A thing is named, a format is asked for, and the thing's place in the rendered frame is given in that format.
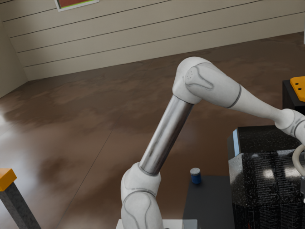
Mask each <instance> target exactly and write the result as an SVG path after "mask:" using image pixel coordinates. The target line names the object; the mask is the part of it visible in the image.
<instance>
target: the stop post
mask: <svg viewBox="0 0 305 229"><path fill-rule="evenodd" d="M16 179H17V177H16V175H15V173H14V171H13V170H12V168H0V200H1V201H2V203H3V204H4V206H5V207H6V209H7V210H8V212H9V214H10V215H11V217H12V218H13V220H14V221H15V223H16V224H17V226H18V227H19V229H41V227H40V225H39V224H38V222H37V220H36V219H35V217H34V215H33V214H32V212H31V210H30V209H29V207H28V205H27V203H26V202H25V200H24V198H23V197H22V195H21V193H20V192H19V190H18V188H17V187H16V185H15V183H14V181H15V180H16Z"/></svg>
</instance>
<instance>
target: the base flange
mask: <svg viewBox="0 0 305 229"><path fill-rule="evenodd" d="M290 83H291V85H292V87H293V89H294V91H295V93H296V94H297V96H298V98H299V100H300V101H303V102H305V76H302V77H294V78H292V79H290Z"/></svg>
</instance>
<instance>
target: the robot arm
mask: <svg viewBox="0 0 305 229"><path fill-rule="evenodd" d="M172 92H173V96H172V98H171V100H170V102H169V104H168V106H167V108H166V110H165V112H164V114H163V116H162V118H161V120H160V122H159V124H158V126H157V128H156V130H155V132H154V135H153V137H152V139H151V141H150V143H149V145H148V147H147V149H146V151H145V153H144V155H143V157H142V159H141V161H140V162H137V163H135V164H133V165H132V167H131V168H130V169H129V170H127V171H126V173H125V174H124V175H123V178H122V181H121V200H122V209H121V219H122V223H123V228H124V229H164V226H163V221H162V216H161V213H160V209H159V206H158V204H157V201H156V196H157V192H158V188H159V185H160V182H161V175H160V169H161V168H162V166H163V164H164V162H165V160H166V158H167V156H168V154H169V152H170V150H171V149H172V147H173V145H174V143H175V141H176V139H177V137H178V135H179V133H180V131H181V130H182V128H183V126H184V124H185V122H186V120H187V118H188V116H189V114H190V112H191V110H192V109H193V106H194V105H196V104H197V103H199V102H200V101H201V100H202V99H203V100H206V101H208V102H210V103H212V104H214V105H218V106H221V107H224V108H227V109H231V110H237V111H240V112H244V113H247V114H251V115H254V116H257V117H261V118H268V119H271V120H273V121H274V122H275V125H276V127H277V128H279V129H280V130H282V131H283V132H284V133H286V134H288V135H291V136H292V137H295V138H297V139H298V140H299V141H300V142H301V143H302V144H303V145H304V146H305V116H304V115H303V114H301V113H300V112H298V111H295V110H291V109H283V110H279V109H277V108H274V107H272V106H271V105H269V104H267V103H265V102H263V101H261V100H260V99H258V98H256V97H255V96H254V95H252V94H251V93H250V92H249V91H247V90H246V89H245V88H244V87H243V86H241V85H240V84H239V83H237V82H236V81H234V80H233V79H232V78H230V77H228V76H227V75H226V74H224V73H223V72H222V71H220V70H219V69H218V68H217V67H216V66H214V65H213V64H212V63H211V62H209V61H208V60H206V59H203V58H200V57H189V58H186V59H184V60H183V61H182V62H181V63H180V64H179V66H178V68H177V72H176V77H175V80H174V84H173V87H172ZM300 178H301V187H300V192H301V193H302V194H304V203H305V175H304V176H301V177H300ZM165 229H169V228H165Z"/></svg>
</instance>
